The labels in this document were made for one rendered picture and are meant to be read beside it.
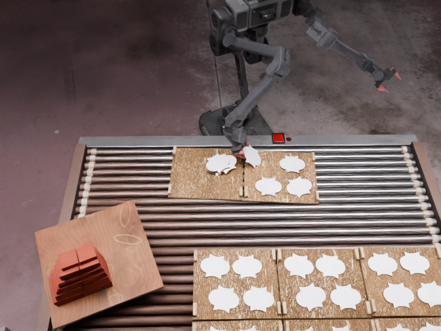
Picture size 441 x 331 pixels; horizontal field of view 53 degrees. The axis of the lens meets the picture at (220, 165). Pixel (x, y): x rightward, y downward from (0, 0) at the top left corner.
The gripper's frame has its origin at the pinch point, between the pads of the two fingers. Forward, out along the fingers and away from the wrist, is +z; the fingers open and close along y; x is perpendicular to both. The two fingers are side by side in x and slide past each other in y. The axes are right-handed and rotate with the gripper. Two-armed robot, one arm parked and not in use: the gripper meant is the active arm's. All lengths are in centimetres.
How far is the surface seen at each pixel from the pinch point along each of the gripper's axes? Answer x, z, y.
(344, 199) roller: -45, 39, -15
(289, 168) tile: -18.6, 20.0, -1.5
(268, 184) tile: -10.0, 13.8, -14.6
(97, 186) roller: 71, -33, -33
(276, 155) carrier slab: -10.8, 17.4, 7.0
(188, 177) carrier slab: 28.8, -8.6, -18.1
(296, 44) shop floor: 39, 114, 228
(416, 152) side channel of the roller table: -80, 59, 25
